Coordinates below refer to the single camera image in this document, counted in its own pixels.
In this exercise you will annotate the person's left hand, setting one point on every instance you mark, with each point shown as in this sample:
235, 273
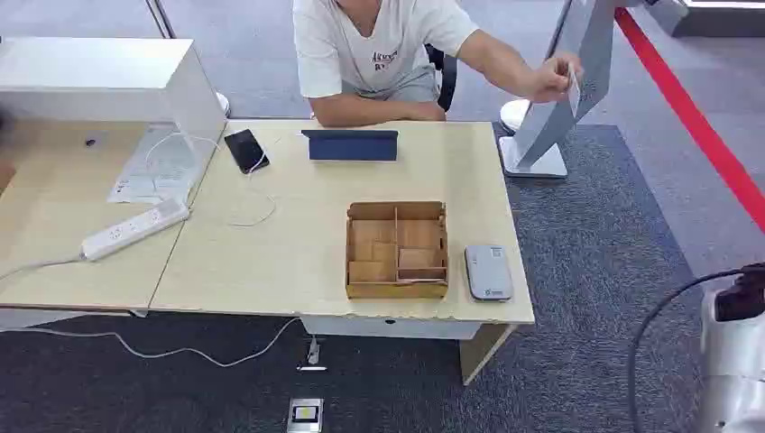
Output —
550, 81

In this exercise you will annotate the person's right hand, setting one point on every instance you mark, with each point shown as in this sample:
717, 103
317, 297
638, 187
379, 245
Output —
429, 112

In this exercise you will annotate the white card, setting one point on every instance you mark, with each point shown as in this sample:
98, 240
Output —
574, 98

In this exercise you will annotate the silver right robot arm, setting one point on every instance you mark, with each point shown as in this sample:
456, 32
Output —
732, 370

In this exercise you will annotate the grey slanted floor stand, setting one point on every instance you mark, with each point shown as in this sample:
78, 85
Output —
556, 113

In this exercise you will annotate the black chair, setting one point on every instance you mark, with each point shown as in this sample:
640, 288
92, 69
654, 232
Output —
447, 78

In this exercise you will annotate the white round base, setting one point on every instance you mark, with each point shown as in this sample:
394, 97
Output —
514, 113
223, 103

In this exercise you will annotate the blue tablet case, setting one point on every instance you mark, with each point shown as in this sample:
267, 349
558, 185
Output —
351, 146

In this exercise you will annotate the person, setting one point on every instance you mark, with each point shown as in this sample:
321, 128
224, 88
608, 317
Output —
364, 54

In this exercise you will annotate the wooden compartment box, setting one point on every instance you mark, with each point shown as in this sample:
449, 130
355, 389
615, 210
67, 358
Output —
397, 251

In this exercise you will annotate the grey card reader device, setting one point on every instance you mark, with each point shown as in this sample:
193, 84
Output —
489, 272

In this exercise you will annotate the grey platform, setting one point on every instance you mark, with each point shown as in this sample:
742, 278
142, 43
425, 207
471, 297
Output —
717, 18

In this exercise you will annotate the black smartphone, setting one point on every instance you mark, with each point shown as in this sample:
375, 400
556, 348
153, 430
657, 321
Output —
246, 150

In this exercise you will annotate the dark grey rug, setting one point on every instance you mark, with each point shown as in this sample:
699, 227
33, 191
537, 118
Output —
597, 269

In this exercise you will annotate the white floor plug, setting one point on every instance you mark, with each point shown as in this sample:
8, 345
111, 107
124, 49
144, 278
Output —
312, 354

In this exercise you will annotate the printed paper sheet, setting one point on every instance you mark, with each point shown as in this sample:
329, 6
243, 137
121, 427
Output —
152, 173

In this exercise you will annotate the grey metal bar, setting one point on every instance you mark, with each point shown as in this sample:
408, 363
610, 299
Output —
160, 18

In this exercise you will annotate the white power strip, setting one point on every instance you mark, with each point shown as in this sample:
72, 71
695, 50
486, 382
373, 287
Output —
134, 230

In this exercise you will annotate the metal floor socket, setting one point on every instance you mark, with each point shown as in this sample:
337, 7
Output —
305, 415

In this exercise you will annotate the white cabinet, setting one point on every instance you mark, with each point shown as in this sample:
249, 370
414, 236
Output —
89, 71

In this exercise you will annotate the pale wooden side desk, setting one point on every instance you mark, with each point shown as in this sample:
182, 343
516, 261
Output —
54, 209

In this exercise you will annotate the brown cardboard piece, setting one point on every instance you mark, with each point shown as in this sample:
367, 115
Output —
6, 176

